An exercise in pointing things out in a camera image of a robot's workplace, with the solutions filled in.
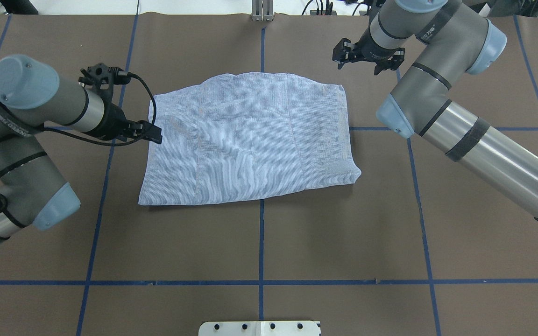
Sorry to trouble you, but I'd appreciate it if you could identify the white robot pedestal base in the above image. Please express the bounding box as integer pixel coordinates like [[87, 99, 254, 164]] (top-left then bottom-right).
[[198, 320, 322, 336]]

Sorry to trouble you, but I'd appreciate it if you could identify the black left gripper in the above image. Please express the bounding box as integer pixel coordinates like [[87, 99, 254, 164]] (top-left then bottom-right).
[[89, 103, 163, 144]]

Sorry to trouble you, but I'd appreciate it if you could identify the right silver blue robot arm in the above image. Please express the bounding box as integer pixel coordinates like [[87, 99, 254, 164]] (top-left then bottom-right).
[[332, 0, 538, 222]]

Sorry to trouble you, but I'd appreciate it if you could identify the blue striped button shirt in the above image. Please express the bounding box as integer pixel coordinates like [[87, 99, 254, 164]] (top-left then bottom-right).
[[137, 72, 361, 206]]

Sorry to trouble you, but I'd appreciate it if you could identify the aluminium frame post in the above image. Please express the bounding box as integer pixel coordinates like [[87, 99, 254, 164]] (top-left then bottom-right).
[[251, 0, 275, 22]]

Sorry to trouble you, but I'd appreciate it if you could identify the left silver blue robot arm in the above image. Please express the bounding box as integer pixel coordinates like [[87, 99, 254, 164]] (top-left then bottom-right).
[[0, 55, 163, 244]]

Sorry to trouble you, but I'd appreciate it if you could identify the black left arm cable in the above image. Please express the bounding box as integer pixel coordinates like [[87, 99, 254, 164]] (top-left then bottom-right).
[[0, 72, 158, 215]]

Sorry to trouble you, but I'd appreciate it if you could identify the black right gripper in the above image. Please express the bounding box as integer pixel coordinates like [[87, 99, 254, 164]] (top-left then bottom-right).
[[332, 30, 405, 75]]

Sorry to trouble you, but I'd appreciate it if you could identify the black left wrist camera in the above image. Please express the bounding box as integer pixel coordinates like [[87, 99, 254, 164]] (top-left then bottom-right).
[[78, 63, 131, 101]]

